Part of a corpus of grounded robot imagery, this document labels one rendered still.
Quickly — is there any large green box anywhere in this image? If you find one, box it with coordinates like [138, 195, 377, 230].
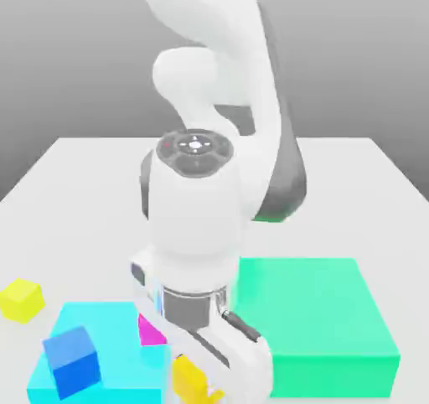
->
[230, 256, 402, 399]

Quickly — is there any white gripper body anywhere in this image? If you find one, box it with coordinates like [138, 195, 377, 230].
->
[135, 298, 273, 404]

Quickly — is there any small magenta cube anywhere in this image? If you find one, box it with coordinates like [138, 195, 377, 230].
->
[137, 313, 168, 347]

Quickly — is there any small golden yellow cube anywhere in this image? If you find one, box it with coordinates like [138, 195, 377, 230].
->
[171, 353, 226, 404]

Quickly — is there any large cyan box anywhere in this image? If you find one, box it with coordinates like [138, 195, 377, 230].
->
[25, 301, 174, 404]

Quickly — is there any small blue cube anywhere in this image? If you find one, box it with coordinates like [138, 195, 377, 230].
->
[42, 325, 102, 401]

